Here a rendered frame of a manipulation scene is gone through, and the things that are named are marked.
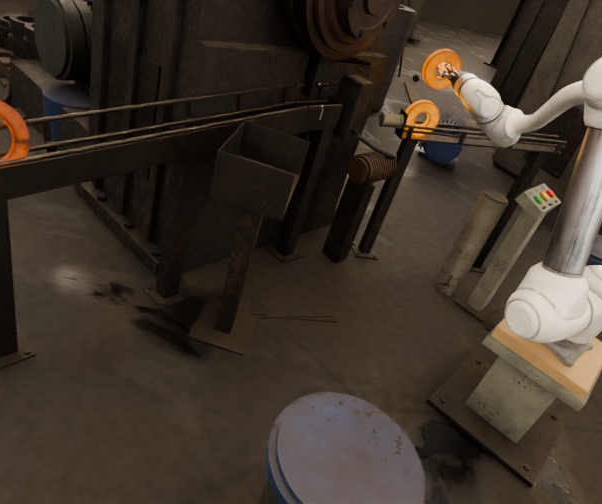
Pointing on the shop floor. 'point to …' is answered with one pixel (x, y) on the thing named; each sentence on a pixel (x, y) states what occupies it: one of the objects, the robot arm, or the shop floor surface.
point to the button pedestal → (507, 254)
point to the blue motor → (440, 154)
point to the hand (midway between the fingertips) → (443, 65)
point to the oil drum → (393, 42)
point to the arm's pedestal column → (501, 414)
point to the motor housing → (355, 201)
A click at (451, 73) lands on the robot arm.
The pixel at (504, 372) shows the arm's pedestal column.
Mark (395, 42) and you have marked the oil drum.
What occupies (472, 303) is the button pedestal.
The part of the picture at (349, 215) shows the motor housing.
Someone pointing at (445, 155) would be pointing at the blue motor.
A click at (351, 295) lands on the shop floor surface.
